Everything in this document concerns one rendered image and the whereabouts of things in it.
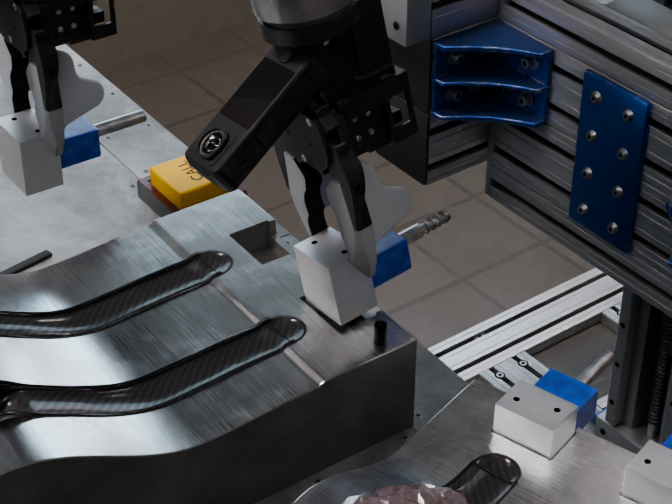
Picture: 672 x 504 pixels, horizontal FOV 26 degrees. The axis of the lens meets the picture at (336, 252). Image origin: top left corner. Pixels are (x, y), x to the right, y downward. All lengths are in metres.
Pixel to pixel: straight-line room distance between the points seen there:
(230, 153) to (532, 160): 0.64
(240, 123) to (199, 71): 2.35
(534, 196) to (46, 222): 0.53
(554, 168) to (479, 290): 1.11
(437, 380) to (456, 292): 1.44
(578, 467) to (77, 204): 0.61
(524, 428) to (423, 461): 0.08
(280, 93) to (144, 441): 0.26
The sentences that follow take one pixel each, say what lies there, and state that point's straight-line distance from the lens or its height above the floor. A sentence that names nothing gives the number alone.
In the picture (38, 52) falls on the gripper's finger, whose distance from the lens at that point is 1.20.
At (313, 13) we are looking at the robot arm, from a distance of 1.00.
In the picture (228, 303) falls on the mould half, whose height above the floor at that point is 0.89.
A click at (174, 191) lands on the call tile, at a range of 1.40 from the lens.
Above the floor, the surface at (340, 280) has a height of 0.93.
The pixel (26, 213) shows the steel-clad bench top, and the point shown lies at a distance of 1.46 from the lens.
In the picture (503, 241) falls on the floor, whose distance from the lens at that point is 2.80.
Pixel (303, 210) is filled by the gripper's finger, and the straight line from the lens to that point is 1.13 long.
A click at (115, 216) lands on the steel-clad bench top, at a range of 1.44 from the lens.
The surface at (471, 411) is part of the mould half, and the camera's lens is 1.12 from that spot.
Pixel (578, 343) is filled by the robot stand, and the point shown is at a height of 0.21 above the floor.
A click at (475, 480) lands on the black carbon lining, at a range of 1.07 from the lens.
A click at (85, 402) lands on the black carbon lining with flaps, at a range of 1.07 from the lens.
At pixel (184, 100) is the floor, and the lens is 3.26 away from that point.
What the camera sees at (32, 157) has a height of 0.94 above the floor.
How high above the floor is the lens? 1.59
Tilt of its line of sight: 35 degrees down
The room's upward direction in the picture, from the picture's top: straight up
